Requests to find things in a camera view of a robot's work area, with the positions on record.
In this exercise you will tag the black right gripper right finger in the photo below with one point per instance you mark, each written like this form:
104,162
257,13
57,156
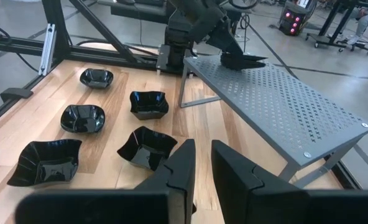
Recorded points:
240,186

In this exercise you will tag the silver aluminium bracket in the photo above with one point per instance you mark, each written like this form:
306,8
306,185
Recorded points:
47,49

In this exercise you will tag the computer with red lights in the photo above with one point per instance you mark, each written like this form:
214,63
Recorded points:
292,25

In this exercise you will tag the grey perforated metal shelf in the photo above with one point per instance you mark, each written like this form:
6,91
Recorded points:
280,102

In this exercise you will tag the black round tray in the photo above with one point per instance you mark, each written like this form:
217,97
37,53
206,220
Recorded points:
96,77

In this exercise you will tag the black desk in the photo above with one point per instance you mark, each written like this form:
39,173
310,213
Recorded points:
134,11

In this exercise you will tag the small black frame bracket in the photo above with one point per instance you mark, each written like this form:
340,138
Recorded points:
16,93

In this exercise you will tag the black chair base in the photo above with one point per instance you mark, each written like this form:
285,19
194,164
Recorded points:
355,46

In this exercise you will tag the black rolling stand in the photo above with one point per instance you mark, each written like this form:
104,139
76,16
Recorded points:
327,37

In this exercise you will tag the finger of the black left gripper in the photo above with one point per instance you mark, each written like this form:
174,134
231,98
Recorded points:
229,40

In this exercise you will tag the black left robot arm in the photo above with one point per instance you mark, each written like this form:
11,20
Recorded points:
177,40

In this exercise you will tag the black teardrop mini plate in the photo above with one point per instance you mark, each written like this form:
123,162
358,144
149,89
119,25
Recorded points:
249,58
243,66

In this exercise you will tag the black wavy square mini plate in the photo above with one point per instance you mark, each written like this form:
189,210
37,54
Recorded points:
149,104
45,161
146,147

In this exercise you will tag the black leaf-shaped mini plate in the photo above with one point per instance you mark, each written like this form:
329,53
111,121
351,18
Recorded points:
82,118

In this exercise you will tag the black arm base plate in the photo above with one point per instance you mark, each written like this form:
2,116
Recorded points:
163,60

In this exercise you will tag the person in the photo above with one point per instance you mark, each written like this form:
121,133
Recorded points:
365,21

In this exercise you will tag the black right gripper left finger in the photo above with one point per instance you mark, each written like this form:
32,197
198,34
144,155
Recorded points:
177,186

